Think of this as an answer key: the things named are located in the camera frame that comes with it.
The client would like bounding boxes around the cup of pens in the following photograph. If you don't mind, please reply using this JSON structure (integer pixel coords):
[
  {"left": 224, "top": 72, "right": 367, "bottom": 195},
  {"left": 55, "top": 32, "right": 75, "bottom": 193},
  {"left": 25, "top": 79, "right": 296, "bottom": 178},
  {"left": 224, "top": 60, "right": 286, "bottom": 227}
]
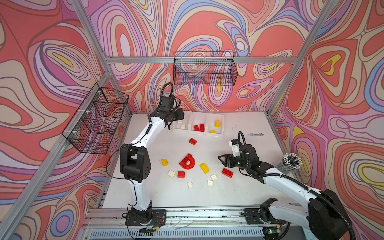
[{"left": 275, "top": 153, "right": 303, "bottom": 175}]

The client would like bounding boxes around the black wire basket left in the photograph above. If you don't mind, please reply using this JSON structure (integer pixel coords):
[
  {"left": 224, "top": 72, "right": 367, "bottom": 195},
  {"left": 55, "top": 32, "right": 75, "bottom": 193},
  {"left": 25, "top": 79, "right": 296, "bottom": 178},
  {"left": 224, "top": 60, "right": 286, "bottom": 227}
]
[{"left": 62, "top": 84, "right": 129, "bottom": 155}]

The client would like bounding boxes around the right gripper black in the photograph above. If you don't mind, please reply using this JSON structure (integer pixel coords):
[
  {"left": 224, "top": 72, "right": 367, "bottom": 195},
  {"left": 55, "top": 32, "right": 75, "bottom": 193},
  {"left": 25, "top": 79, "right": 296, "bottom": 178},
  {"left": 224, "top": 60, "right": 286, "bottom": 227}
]
[{"left": 218, "top": 153, "right": 250, "bottom": 170}]

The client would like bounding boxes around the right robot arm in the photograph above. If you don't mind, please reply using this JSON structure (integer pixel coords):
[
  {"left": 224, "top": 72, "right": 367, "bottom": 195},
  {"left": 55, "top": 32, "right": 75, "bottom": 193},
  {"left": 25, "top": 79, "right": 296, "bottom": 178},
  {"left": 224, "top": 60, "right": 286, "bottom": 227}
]
[{"left": 218, "top": 139, "right": 357, "bottom": 240}]

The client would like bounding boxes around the small pen on table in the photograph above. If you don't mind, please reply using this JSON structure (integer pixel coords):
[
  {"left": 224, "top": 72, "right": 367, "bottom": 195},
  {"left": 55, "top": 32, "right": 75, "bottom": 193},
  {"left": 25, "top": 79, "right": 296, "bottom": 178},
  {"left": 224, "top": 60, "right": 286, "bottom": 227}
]
[{"left": 248, "top": 133, "right": 264, "bottom": 137}]

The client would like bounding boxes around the right white plastic bin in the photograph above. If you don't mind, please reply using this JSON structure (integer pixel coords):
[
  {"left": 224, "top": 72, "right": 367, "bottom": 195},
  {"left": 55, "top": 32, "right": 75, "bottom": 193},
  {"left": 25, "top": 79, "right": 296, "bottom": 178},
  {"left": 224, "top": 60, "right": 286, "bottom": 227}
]
[{"left": 206, "top": 114, "right": 224, "bottom": 138}]

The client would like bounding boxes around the left white plastic bin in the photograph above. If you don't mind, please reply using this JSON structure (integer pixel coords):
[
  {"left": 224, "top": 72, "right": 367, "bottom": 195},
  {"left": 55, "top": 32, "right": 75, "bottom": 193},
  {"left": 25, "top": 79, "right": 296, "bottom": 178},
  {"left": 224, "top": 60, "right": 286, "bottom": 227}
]
[{"left": 172, "top": 112, "right": 191, "bottom": 134}]

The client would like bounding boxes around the red arch lego piece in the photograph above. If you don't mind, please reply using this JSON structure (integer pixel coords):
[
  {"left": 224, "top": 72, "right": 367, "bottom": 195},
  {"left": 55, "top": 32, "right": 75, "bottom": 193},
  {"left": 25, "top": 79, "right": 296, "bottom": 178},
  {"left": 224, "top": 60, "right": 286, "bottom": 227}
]
[{"left": 179, "top": 154, "right": 196, "bottom": 170}]

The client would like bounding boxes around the middle white plastic bin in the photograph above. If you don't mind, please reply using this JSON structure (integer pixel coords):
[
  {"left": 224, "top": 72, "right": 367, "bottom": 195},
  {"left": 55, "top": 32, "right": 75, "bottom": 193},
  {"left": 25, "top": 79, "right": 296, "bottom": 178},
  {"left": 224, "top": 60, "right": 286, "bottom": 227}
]
[{"left": 189, "top": 112, "right": 208, "bottom": 136}]

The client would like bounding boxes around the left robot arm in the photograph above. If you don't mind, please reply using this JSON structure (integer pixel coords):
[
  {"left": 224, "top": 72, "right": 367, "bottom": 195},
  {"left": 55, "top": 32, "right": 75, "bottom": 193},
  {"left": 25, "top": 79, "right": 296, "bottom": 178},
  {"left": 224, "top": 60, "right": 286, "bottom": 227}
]
[{"left": 120, "top": 83, "right": 185, "bottom": 224}]

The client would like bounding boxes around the black wire basket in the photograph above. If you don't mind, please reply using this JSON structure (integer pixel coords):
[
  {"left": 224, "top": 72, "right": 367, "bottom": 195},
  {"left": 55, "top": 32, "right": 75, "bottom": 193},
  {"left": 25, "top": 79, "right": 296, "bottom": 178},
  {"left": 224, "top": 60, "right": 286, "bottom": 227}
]
[
  {"left": 62, "top": 84, "right": 129, "bottom": 155},
  {"left": 173, "top": 51, "right": 238, "bottom": 86}
]

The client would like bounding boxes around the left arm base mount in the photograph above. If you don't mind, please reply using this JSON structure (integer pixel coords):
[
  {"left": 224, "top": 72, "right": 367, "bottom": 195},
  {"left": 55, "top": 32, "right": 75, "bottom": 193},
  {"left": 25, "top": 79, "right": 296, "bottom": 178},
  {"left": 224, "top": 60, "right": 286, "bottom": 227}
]
[{"left": 122, "top": 209, "right": 167, "bottom": 240}]

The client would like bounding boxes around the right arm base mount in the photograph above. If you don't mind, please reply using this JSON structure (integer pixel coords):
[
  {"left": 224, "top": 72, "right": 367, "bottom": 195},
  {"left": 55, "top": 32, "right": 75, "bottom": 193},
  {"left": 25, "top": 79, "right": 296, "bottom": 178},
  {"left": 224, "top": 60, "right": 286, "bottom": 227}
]
[{"left": 240, "top": 208, "right": 290, "bottom": 240}]

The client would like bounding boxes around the black wire basket back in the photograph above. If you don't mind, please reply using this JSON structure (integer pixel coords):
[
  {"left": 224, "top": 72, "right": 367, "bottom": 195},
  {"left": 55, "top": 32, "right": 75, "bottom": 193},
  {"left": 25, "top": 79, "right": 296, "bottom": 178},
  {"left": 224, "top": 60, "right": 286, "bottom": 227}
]
[{"left": 173, "top": 51, "right": 238, "bottom": 86}]

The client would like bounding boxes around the white plastic bin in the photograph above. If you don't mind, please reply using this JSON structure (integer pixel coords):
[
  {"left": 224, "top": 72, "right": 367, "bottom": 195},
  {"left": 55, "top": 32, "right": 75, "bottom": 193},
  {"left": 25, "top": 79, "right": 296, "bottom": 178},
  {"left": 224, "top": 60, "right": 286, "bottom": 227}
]
[
  {"left": 172, "top": 112, "right": 191, "bottom": 134},
  {"left": 206, "top": 114, "right": 224, "bottom": 138},
  {"left": 189, "top": 112, "right": 208, "bottom": 136}
]

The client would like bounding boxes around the red square lego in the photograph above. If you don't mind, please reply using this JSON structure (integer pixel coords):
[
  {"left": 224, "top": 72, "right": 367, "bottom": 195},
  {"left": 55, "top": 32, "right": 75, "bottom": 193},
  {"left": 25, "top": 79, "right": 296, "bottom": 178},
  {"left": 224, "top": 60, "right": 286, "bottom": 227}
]
[{"left": 178, "top": 171, "right": 186, "bottom": 179}]

